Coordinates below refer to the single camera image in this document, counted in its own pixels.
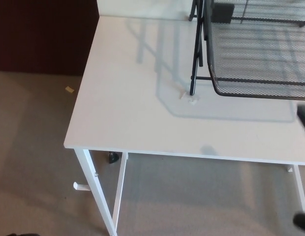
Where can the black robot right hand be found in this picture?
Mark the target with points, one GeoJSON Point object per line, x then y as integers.
{"type": "Point", "coordinates": [304, 118]}

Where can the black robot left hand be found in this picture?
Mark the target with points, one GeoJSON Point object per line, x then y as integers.
{"type": "Point", "coordinates": [24, 234]}

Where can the clear tape patch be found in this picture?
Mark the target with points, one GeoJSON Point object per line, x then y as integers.
{"type": "Point", "coordinates": [192, 98]}

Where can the black round knob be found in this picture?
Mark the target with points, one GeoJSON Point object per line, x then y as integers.
{"type": "Point", "coordinates": [113, 157]}

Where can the yellow paper scrap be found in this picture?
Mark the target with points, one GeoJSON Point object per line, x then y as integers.
{"type": "Point", "coordinates": [70, 89]}

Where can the white metal table leg frame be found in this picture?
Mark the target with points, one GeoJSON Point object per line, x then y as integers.
{"type": "Point", "coordinates": [96, 196]}
{"type": "Point", "coordinates": [301, 186]}

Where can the black metal file tray frame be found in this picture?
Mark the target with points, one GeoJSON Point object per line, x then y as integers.
{"type": "Point", "coordinates": [194, 73]}

